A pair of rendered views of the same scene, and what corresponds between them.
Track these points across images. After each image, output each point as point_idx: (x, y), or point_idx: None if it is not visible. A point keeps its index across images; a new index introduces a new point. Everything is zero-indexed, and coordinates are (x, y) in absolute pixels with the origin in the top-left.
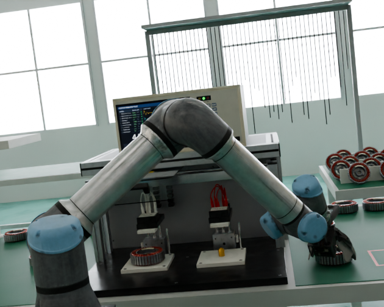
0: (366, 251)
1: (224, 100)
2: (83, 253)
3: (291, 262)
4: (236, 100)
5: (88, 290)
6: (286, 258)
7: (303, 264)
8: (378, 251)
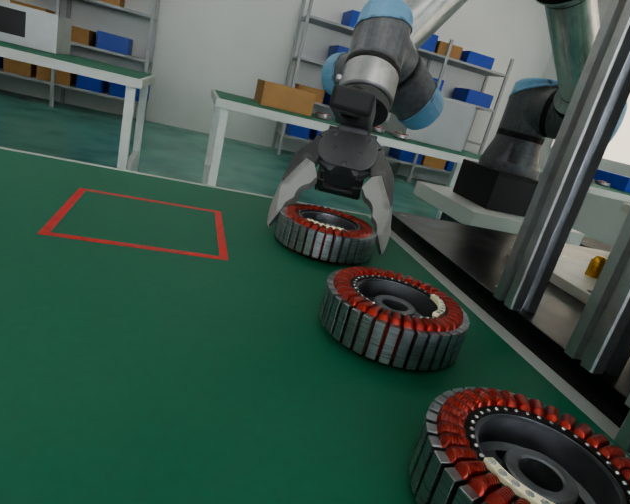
0: (231, 256)
1: None
2: (509, 106)
3: (428, 271)
4: None
5: (496, 138)
6: (457, 290)
7: (391, 256)
8: (195, 248)
